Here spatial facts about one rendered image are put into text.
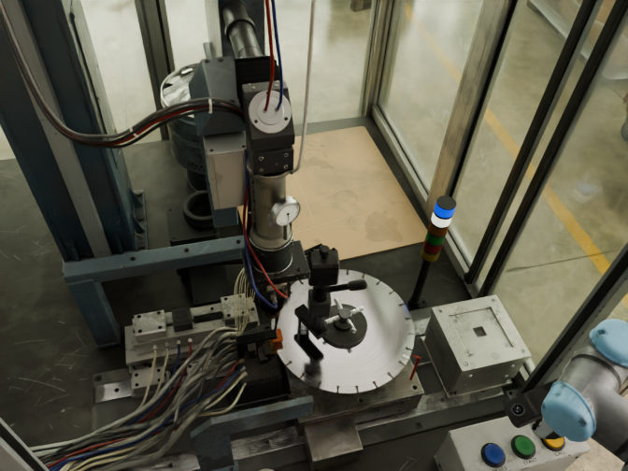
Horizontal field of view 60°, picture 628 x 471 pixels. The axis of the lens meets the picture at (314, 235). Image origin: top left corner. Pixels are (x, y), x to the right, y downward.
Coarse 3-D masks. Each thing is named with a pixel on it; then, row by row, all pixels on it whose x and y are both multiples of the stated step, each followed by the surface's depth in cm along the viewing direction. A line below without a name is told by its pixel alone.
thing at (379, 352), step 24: (312, 288) 132; (384, 288) 133; (288, 312) 127; (384, 312) 128; (408, 312) 129; (288, 336) 123; (312, 336) 123; (384, 336) 124; (408, 336) 124; (288, 360) 119; (312, 360) 119; (336, 360) 120; (360, 360) 120; (384, 360) 120; (312, 384) 115; (336, 384) 116; (360, 384) 116
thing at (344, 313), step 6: (336, 300) 124; (336, 306) 124; (342, 312) 121; (348, 312) 121; (354, 312) 122; (336, 318) 121; (342, 318) 121; (348, 318) 121; (342, 324) 123; (348, 324) 120; (354, 330) 119
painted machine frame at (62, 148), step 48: (48, 0) 104; (0, 48) 108; (48, 48) 111; (0, 96) 116; (48, 96) 114; (96, 96) 127; (192, 96) 92; (48, 144) 127; (48, 192) 137; (96, 192) 141; (96, 240) 149; (144, 240) 163; (240, 240) 128; (96, 288) 125; (96, 336) 137
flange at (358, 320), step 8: (344, 304) 128; (336, 312) 126; (360, 312) 127; (352, 320) 124; (360, 320) 125; (328, 328) 124; (336, 328) 123; (344, 328) 122; (360, 328) 124; (328, 336) 122; (336, 336) 122; (344, 336) 122; (352, 336) 122; (360, 336) 123; (336, 344) 121; (344, 344) 121; (352, 344) 122
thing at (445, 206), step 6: (438, 198) 125; (444, 198) 125; (450, 198) 125; (438, 204) 124; (444, 204) 124; (450, 204) 124; (438, 210) 124; (444, 210) 123; (450, 210) 123; (438, 216) 125; (444, 216) 124; (450, 216) 125
